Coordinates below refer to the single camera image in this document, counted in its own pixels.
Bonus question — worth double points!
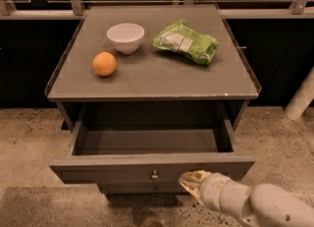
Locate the grey top drawer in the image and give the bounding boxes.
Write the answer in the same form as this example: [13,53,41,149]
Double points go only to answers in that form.
[50,120,254,186]

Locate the grey drawer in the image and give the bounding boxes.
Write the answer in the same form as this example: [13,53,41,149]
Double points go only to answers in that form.
[98,182,185,194]
[50,120,254,186]

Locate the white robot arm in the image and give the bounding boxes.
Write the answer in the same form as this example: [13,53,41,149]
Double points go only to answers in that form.
[179,170,314,227]

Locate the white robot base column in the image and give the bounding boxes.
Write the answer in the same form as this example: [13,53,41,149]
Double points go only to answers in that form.
[285,67,314,120]

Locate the grey drawer cabinet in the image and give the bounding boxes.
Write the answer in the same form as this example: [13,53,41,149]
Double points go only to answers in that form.
[44,3,263,196]

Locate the grey middle drawer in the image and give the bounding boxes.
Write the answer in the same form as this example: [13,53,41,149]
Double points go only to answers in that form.
[98,182,185,194]

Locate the green snack bag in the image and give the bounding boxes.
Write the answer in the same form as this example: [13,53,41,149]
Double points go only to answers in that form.
[152,20,220,66]

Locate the orange fruit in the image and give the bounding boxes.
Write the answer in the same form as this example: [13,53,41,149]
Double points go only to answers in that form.
[92,52,117,77]

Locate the white ceramic bowl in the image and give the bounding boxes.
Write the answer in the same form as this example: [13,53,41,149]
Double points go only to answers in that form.
[107,23,145,54]

